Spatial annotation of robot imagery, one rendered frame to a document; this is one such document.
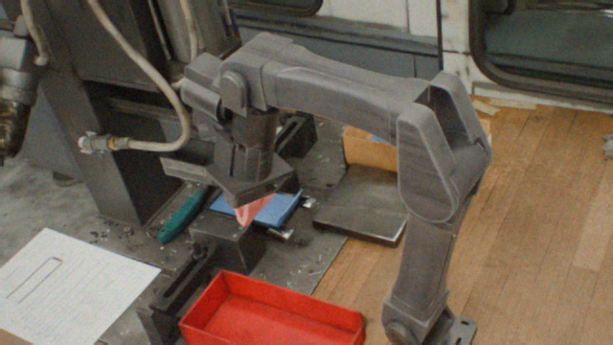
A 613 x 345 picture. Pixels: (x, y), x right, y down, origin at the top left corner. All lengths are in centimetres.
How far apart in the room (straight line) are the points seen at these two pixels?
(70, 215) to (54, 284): 170
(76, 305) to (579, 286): 82
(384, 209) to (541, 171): 30
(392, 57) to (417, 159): 99
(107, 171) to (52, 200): 186
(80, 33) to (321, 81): 48
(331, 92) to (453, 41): 83
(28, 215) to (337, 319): 222
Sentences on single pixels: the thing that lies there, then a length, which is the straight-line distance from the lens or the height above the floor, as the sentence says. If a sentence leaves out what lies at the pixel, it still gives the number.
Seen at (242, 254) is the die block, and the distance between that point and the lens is 118.
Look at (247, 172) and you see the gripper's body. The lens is 90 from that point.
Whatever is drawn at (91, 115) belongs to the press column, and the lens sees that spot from 124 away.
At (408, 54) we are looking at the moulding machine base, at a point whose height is 93.
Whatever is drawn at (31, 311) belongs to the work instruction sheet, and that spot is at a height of 90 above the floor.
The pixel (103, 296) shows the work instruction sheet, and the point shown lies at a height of 90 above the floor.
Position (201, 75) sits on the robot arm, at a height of 134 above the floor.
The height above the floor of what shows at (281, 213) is 99.
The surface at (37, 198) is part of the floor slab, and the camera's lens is 321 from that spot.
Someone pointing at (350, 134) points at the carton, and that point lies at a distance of 138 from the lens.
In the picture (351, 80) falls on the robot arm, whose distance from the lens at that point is 74.
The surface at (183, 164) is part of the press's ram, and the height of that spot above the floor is 114.
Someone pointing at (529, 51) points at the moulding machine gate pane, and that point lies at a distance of 152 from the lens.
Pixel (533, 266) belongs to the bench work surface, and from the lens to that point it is 118.
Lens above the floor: 176
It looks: 38 degrees down
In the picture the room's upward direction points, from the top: 12 degrees counter-clockwise
